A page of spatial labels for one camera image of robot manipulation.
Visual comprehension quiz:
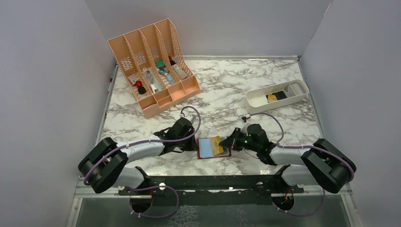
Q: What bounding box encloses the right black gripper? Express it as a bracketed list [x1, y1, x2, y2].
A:
[219, 127, 260, 152]

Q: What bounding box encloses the gold vip credit card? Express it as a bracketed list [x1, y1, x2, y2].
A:
[210, 136, 224, 156]

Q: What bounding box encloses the red leather card holder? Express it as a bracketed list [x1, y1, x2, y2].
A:
[196, 136, 231, 159]

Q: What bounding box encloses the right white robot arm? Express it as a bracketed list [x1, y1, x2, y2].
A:
[219, 124, 357, 193]

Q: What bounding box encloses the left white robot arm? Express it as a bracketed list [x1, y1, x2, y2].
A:
[78, 117, 197, 194]

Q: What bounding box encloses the gold card in tray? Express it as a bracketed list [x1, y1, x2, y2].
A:
[266, 94, 278, 103]

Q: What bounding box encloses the black vip card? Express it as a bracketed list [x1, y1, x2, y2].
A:
[273, 91, 287, 100]

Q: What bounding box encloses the white card stack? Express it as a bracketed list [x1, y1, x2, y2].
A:
[283, 83, 305, 97]

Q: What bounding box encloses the light blue marker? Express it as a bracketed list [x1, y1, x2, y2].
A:
[158, 69, 175, 85]

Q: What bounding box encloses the clear packaged item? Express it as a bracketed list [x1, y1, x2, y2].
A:
[142, 68, 163, 94]

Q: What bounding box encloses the black round cap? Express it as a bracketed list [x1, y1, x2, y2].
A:
[138, 86, 147, 95]

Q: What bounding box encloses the red round cap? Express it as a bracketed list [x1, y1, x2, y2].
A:
[134, 80, 143, 87]

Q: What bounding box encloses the green eraser block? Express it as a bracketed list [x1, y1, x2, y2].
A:
[156, 61, 165, 68]

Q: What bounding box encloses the white plastic tray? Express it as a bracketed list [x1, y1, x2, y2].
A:
[244, 79, 309, 114]

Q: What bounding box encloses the peach desk file organizer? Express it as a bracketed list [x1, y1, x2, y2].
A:
[107, 18, 200, 119]

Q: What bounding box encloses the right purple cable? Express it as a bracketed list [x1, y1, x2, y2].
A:
[243, 112, 355, 183]

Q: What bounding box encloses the purple cable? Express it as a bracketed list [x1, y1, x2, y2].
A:
[243, 112, 355, 183]
[83, 105, 202, 186]

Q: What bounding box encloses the black mounting base rail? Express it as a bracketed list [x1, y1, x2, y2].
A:
[118, 170, 304, 211]

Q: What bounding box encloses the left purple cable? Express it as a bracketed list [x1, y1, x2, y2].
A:
[83, 105, 202, 186]

